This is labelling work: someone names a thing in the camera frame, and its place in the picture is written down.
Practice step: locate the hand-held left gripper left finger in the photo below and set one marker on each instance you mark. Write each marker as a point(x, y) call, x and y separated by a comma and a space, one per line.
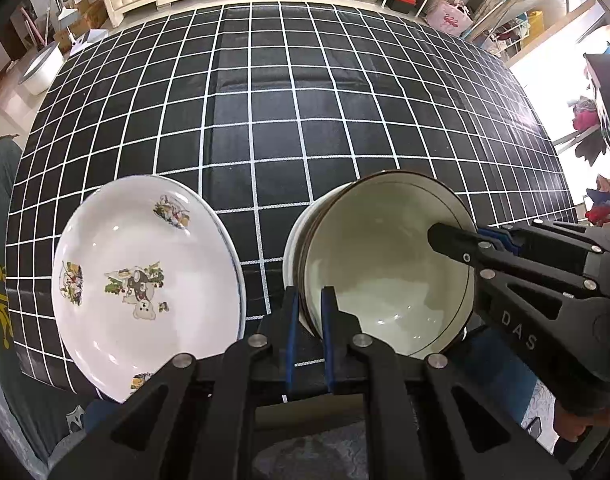
point(291, 342)

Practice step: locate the cream bowl with dark rim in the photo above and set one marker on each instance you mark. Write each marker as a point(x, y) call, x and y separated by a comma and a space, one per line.
point(385, 270)

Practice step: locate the white lamp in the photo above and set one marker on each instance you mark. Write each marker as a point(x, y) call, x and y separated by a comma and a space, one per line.
point(67, 14)

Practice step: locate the pink bag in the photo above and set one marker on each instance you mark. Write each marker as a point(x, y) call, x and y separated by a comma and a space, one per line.
point(447, 17)

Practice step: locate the yellow bag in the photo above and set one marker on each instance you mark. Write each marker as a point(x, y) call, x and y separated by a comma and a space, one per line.
point(536, 22)

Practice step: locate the cardboard box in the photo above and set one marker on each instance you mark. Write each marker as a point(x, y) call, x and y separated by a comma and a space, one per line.
point(90, 15)

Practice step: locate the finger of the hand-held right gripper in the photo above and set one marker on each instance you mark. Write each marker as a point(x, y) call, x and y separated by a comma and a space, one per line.
point(500, 237)
point(455, 242)

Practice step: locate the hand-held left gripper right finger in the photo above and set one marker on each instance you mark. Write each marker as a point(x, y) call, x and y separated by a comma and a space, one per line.
point(329, 345)

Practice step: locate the white cartoon print plate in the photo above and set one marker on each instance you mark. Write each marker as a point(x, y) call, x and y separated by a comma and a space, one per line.
point(135, 240)

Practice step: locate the white plastic basin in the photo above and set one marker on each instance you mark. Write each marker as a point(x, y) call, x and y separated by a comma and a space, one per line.
point(42, 72)

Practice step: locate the black white checkered tablecloth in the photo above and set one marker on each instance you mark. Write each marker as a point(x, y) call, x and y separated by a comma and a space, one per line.
point(335, 110)

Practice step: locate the person's blue trousers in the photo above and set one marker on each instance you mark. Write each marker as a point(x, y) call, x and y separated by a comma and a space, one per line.
point(490, 360)

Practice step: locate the person's right hand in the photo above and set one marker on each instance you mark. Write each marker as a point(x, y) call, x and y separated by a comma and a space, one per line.
point(577, 430)

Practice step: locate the green chair cover yellow print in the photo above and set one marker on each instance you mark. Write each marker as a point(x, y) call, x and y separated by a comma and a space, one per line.
point(5, 220)

